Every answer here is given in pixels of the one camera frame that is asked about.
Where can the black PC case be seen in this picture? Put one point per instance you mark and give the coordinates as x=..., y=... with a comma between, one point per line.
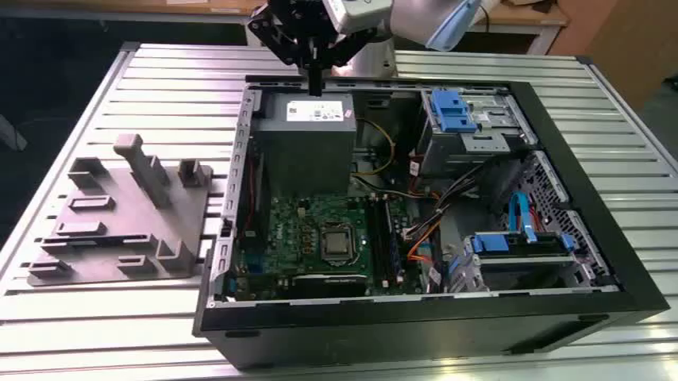
x=372, y=329

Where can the silver CPU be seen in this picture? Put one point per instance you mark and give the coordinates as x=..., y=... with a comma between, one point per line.
x=337, y=243

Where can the wooden desk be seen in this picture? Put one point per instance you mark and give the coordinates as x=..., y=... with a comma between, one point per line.
x=525, y=18

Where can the brown wooden board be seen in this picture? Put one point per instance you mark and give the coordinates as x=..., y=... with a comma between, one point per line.
x=625, y=39

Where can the grey chair base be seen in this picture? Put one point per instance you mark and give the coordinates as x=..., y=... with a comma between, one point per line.
x=11, y=135

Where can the blue plastic drive carrier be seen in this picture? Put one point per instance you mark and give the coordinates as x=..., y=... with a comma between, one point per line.
x=450, y=115

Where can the grey parts rack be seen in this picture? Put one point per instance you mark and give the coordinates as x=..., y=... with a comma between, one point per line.
x=122, y=206

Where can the black graphics card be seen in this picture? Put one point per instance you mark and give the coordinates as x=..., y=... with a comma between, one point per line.
x=329, y=283

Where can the hard disk in blue carrier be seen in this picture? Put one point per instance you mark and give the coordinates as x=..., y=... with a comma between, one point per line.
x=493, y=243

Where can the black RAM slot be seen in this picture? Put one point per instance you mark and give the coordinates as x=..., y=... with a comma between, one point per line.
x=377, y=246

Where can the metal drive cage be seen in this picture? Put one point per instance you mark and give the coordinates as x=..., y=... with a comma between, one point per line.
x=488, y=143

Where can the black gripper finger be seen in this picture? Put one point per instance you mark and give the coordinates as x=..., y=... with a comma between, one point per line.
x=270, y=35
x=345, y=49

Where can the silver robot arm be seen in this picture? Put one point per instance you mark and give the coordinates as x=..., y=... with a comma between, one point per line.
x=378, y=24

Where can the metal disk bay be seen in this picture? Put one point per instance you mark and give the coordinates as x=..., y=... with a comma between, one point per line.
x=472, y=278

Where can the green motherboard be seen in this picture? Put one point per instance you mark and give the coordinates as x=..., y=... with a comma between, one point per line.
x=289, y=222

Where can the grey power supply unit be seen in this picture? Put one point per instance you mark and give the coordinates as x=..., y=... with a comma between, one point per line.
x=308, y=151

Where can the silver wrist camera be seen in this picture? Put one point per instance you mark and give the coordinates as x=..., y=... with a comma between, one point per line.
x=348, y=16

